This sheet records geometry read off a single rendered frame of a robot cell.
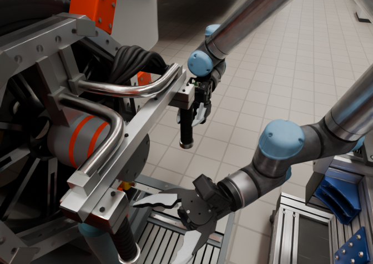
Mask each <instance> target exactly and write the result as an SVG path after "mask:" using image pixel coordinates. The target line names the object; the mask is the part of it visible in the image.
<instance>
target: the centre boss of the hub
mask: <svg viewBox="0 0 373 264"><path fill-rule="evenodd" d="M20 107H21V105H20V104H19V102H18V101H17V100H16V99H14V100H13V101H12V102H11V104H10V105H9V112H10V114H11V116H12V117H14V115H15V114H16V112H17V111H18V110H19V108H20Z"/></svg>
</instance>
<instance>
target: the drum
mask: <svg viewBox="0 0 373 264"><path fill-rule="evenodd" d="M83 113H84V112H83ZM109 130H110V125H109V124H107V123H106V122H105V121H104V120H102V119H100V118H98V117H95V116H92V115H90V114H87V113H84V115H82V116H80V117H79V118H78V119H77V120H76V121H75V122H74V123H73V124H72V125H71V127H66V126H62V125H60V126H59V125H56V124H54V123H53V124H52V125H51V127H50V129H49V132H48V136H47V146H48V149H49V151H50V153H51V154H52V155H53V156H54V157H56V158H57V159H58V161H59V162H60V163H62V164H64V165H67V166H71V167H74V168H76V169H78V168H79V166H80V165H82V164H83V163H84V162H85V160H86V159H87V158H88V157H89V156H90V155H91V154H92V153H93V152H94V150H95V149H96V148H97V147H98V146H99V145H100V144H101V143H102V142H103V140H104V139H105V138H106V136H107V134H108V133H109ZM149 149H150V139H149V135H148V133H147V134H146V136H145V137H144V138H143V140H142V141H141V143H140V144H139V146H138V147H137V149H136V150H135V151H134V152H133V154H132V155H131V157H130V158H129V160H128V161H127V162H126V164H125V165H124V167H123V168H122V169H121V170H120V172H119V173H118V175H117V176H116V178H115V179H118V180H121V181H124V182H128V183H129V182H132V181H134V180H135V179H136V178H137V177H138V176H139V175H140V173H141V172H142V170H143V168H144V166H145V164H146V161H147V158H148V154H149Z"/></svg>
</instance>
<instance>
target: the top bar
mask: <svg viewBox="0 0 373 264"><path fill-rule="evenodd" d="M186 78H187V70H186V69H183V74H182V75H181V76H180V78H179V79H175V78H174V79H173V80H172V81H171V83H170V84H169V85H168V86H167V87H166V88H165V89H164V90H162V91H161V92H159V93H157V94H155V95H153V96H151V97H150V99H149V100H148V101H147V102H146V104H145V105H144V106H143V107H142V108H141V109H140V111H139V112H138V113H137V114H136V115H135V116H134V118H133V119H132V120H131V121H130V122H129V123H128V125H127V126H126V127H125V135H124V138H123V141H122V143H121V144H120V146H119V147H118V149H117V150H116V151H115V153H114V154H113V155H112V156H111V158H110V159H109V160H108V162H107V163H106V164H105V165H104V167H103V168H102V169H101V170H100V171H99V176H100V179H101V181H100V182H99V183H98V184H97V186H96V187H95V189H94V190H93V191H92V192H91V194H90V195H89V196H88V197H86V196H82V195H80V194H77V193H75V192H72V191H71V192H70V194H69V195H68V196H67V197H66V198H65V199H64V201H63V202H62V203H61V204H60V206H59V208H60V209H61V211H62V212H63V214H64V215H65V217H66V218H69V219H71V220H74V221H77V222H79V223H83V222H84V221H85V219H86V218H87V217H88V215H89V214H90V213H91V211H92V209H93V208H94V207H95V205H96V204H97V203H98V201H99V200H100V199H101V197H102V196H103V195H104V193H105V191H106V190H107V189H108V187H109V186H110V184H111V183H112V182H113V181H114V179H115V178H116V176H117V175H118V173H119V172H120V170H121V169H122V168H123V167H124V165H125V164H126V162H127V161H128V160H129V158H130V157H131V155H132V154H133V152H134V151H135V150H136V149H137V147H138V146H139V144H140V143H141V141H142V140H143V138H144V137H145V136H146V134H147V133H148V132H149V130H150V129H151V128H152V126H153V124H155V122H156V120H157V119H158V118H159V116H160V115H161V114H162V112H163V111H164V110H165V108H166V106H167V105H168V104H169V102H170V101H171V100H172V98H173V97H174V96H175V94H176V93H177V91H178V90H179V88H180V87H181V86H182V84H183V83H184V81H185V80H186Z"/></svg>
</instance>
